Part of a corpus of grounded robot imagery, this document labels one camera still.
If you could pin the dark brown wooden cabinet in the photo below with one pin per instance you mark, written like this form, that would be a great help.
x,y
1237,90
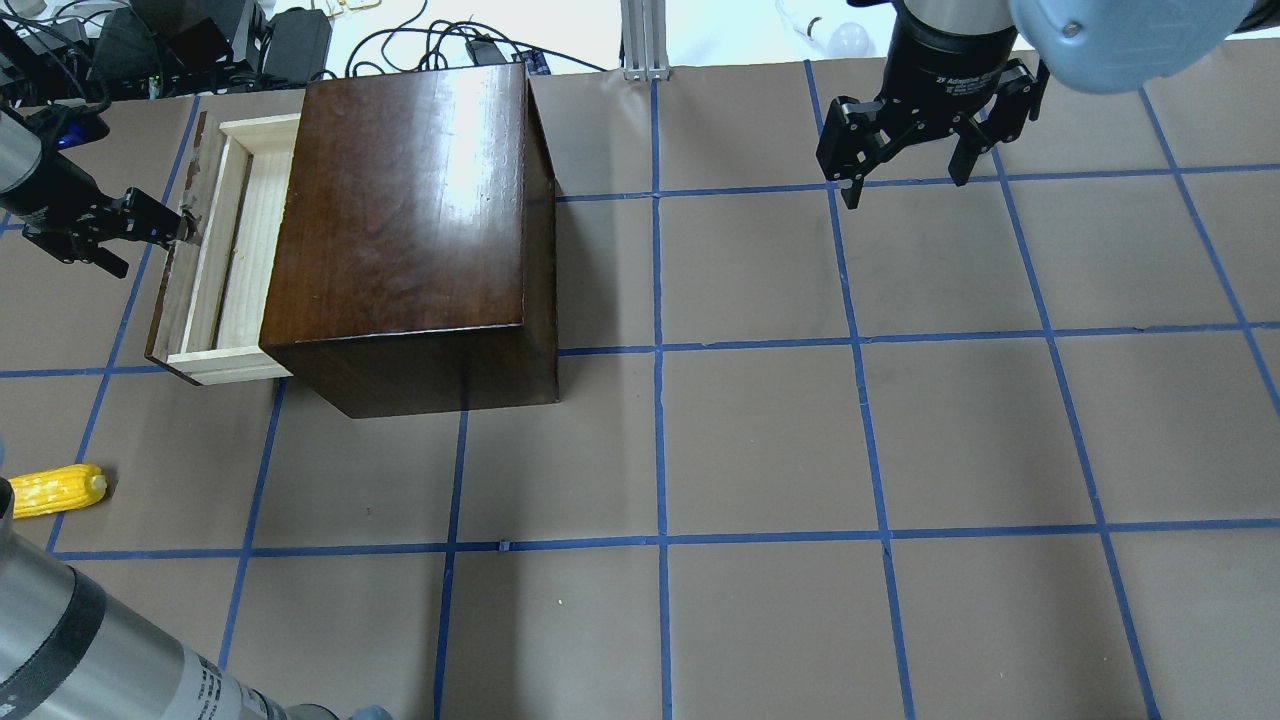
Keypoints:
x,y
415,266

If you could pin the white light bulb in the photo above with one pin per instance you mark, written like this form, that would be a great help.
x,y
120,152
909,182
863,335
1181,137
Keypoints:
x,y
835,38

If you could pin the black power bricks pile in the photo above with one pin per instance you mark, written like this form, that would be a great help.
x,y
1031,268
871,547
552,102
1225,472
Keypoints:
x,y
98,51

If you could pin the aluminium frame post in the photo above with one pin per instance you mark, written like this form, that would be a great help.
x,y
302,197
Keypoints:
x,y
644,54

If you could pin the light wood drawer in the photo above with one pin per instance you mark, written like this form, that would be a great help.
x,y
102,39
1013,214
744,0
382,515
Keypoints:
x,y
211,304

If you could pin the yellow toy corn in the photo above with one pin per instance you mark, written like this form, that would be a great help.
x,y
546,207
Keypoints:
x,y
68,488

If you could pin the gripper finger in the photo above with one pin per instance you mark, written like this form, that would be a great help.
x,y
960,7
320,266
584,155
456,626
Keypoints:
x,y
854,171
974,139
77,250
144,219

